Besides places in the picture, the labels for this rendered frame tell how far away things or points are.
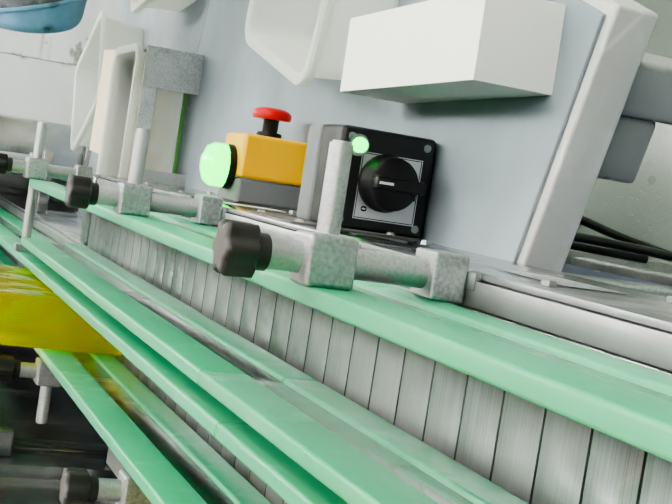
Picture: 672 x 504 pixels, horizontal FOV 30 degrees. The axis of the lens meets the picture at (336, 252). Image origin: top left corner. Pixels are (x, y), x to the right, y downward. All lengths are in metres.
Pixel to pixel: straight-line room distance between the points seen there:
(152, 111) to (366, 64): 0.74
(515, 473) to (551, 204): 0.30
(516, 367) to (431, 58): 0.49
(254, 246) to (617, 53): 0.32
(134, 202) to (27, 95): 4.23
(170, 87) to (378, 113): 0.64
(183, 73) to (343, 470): 1.21
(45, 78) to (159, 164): 3.58
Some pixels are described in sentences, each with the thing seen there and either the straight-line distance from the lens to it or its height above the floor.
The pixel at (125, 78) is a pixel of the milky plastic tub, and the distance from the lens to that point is 1.87.
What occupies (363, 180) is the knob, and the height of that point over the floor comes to 0.82.
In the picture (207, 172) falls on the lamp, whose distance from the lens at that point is 1.24.
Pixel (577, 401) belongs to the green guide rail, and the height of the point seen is 0.96.
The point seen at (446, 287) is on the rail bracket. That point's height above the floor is 0.89.
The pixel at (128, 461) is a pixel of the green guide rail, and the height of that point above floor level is 0.96.
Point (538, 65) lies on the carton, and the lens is 0.86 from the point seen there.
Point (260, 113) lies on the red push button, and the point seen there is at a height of 0.81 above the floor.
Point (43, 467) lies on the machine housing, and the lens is 1.37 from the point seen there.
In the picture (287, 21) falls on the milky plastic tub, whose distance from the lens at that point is 1.30.
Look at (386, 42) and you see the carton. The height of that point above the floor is 0.81.
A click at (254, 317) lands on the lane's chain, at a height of 0.88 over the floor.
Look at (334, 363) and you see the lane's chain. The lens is 0.80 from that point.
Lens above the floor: 1.18
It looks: 22 degrees down
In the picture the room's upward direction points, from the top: 82 degrees counter-clockwise
